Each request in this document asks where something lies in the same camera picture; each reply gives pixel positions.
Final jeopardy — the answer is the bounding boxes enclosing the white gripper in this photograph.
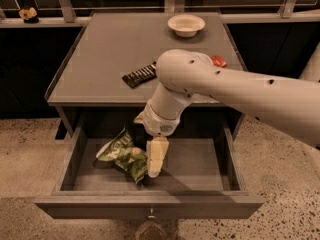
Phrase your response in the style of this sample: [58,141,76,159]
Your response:
[134,101,181,178]

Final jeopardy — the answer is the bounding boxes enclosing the green jalapeno chip bag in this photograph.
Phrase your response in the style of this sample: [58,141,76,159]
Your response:
[96,128,148,184]

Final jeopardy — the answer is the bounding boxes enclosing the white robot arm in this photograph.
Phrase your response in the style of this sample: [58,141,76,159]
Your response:
[134,49,320,148]

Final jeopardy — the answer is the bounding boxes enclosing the open grey top drawer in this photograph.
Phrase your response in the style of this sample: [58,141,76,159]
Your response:
[34,115,264,220]

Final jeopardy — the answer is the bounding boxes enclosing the metal drawer knob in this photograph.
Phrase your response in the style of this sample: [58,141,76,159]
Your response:
[147,208,156,221]

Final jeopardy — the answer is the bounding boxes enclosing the black snack bar wrapper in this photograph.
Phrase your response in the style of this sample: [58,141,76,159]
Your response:
[122,62,156,89]

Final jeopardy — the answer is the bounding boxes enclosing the grey wooden cabinet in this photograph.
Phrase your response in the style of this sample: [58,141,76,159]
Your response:
[46,13,245,134]

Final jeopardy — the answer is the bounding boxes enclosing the red cola can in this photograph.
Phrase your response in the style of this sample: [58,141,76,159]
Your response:
[211,55,227,68]

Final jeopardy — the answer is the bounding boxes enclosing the white paper bowl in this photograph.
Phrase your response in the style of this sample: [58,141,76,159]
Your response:
[168,14,206,38]

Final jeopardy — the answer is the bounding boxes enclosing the small yellow black object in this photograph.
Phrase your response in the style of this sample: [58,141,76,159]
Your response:
[19,7,39,23]

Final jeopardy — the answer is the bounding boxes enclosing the metal railing frame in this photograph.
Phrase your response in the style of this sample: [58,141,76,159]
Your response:
[0,0,320,28]

